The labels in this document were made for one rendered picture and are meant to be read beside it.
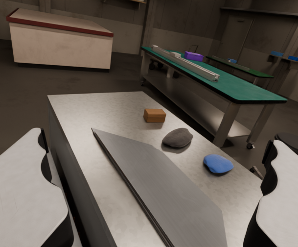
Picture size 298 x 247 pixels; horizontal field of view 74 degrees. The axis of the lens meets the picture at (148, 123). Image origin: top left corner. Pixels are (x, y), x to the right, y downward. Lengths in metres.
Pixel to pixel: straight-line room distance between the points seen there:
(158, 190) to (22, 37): 4.77
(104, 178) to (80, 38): 4.64
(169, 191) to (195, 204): 0.08
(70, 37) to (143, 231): 4.81
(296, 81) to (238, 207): 7.51
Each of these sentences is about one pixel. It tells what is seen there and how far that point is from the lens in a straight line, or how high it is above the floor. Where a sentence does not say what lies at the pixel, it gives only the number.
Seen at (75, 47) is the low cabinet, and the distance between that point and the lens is 5.16.
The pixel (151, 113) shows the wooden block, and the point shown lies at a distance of 0.98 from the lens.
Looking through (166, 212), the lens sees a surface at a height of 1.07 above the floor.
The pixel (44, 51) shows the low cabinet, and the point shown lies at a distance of 5.15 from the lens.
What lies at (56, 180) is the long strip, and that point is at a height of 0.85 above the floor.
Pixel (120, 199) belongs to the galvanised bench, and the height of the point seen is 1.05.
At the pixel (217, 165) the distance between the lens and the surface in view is 0.80.
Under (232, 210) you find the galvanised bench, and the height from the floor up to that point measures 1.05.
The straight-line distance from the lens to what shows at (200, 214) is 0.61.
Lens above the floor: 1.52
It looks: 28 degrees down
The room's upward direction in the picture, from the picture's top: 12 degrees clockwise
